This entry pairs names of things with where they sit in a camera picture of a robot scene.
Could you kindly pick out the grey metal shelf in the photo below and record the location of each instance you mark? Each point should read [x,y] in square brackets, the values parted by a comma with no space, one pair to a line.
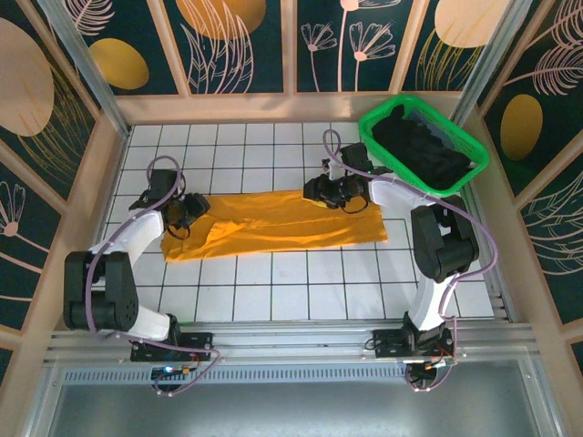
[291,409]

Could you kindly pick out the right controller circuit board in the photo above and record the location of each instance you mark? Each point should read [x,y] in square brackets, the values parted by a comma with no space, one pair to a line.
[439,362]

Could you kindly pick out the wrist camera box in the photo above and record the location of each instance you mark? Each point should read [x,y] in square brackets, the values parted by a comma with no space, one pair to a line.
[163,183]
[355,155]

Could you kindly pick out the black t-shirt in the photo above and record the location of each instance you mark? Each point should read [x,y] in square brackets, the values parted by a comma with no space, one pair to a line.
[419,150]

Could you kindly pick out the left controller circuit board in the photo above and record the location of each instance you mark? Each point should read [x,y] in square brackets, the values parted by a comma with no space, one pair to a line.
[170,370]

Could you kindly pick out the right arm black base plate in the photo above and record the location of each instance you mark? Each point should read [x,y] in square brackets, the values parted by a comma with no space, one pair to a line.
[387,341]

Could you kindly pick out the aluminium frame post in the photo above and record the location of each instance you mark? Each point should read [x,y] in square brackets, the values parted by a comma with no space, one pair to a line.
[86,68]
[487,59]

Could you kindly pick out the controller circuit board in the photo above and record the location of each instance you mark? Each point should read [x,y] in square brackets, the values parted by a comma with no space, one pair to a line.
[170,370]
[439,362]

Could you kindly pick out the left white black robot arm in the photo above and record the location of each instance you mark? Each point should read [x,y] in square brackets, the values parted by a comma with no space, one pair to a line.
[118,282]

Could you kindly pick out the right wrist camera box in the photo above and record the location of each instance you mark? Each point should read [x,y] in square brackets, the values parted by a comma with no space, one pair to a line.
[355,155]

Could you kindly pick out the aluminium mounting rail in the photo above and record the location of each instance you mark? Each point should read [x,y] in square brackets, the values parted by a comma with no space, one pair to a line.
[291,339]

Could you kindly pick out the green plastic basket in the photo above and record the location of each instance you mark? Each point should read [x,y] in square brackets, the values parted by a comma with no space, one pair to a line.
[478,148]

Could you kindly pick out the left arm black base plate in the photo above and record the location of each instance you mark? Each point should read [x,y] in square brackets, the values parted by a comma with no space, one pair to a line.
[196,341]

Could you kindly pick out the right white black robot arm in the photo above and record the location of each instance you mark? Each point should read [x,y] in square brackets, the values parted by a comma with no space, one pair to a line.
[446,246]

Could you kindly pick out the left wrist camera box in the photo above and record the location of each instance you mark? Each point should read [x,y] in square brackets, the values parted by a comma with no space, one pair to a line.
[163,183]

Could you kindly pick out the grey-blue t-shirt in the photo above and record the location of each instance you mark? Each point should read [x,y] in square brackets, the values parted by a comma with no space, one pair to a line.
[439,132]

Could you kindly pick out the orange t-shirt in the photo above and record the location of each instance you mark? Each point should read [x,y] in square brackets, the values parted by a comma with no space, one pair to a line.
[282,223]

